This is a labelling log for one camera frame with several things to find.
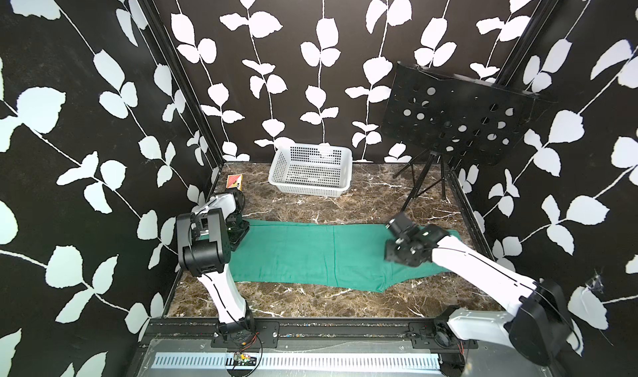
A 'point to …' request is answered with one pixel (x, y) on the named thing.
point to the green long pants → (350, 257)
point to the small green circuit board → (243, 359)
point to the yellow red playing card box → (234, 181)
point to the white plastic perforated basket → (311, 169)
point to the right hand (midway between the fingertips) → (388, 251)
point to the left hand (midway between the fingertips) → (241, 236)
